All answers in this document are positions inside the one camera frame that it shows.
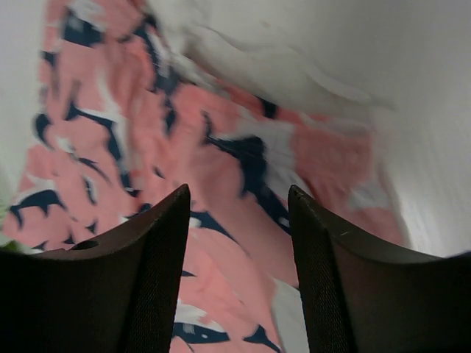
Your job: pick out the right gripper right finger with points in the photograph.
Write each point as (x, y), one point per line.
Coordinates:
(364, 294)

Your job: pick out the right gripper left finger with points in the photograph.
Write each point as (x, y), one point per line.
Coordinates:
(116, 292)

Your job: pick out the pink shark print shorts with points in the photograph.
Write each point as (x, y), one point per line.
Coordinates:
(120, 129)

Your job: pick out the lime green shorts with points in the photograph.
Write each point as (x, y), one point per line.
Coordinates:
(5, 193)

